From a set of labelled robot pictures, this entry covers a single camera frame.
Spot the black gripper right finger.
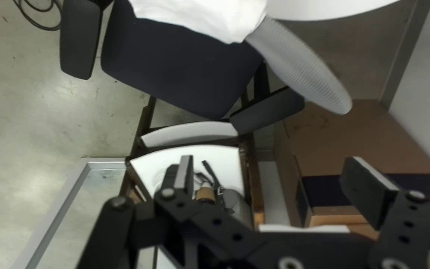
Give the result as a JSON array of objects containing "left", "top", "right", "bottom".
[{"left": 340, "top": 156, "right": 430, "bottom": 269}]

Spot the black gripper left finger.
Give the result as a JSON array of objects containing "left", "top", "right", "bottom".
[{"left": 77, "top": 155, "right": 276, "bottom": 269}]

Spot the white towel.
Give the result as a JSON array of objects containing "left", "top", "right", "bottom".
[{"left": 126, "top": 0, "right": 270, "bottom": 45}]

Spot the grey mesh office chair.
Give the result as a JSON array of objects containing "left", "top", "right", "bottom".
[{"left": 58, "top": 0, "right": 353, "bottom": 156}]

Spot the brown tape roll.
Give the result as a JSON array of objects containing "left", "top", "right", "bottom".
[{"left": 193, "top": 186, "right": 217, "bottom": 204}]

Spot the dark navy box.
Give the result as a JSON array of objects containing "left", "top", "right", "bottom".
[{"left": 299, "top": 173, "right": 430, "bottom": 208}]

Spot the large brown cardboard box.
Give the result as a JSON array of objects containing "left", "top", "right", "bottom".
[{"left": 250, "top": 99, "right": 430, "bottom": 269}]

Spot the white curved board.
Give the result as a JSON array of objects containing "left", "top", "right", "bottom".
[{"left": 138, "top": 122, "right": 238, "bottom": 152}]

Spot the grey framed floor panel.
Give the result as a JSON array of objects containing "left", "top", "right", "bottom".
[{"left": 10, "top": 158, "right": 129, "bottom": 269}]

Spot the black connector cable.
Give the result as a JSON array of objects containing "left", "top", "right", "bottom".
[{"left": 201, "top": 159, "right": 222, "bottom": 192}]

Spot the black looped floor cable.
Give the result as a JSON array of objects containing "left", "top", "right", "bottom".
[{"left": 11, "top": 0, "right": 65, "bottom": 34}]

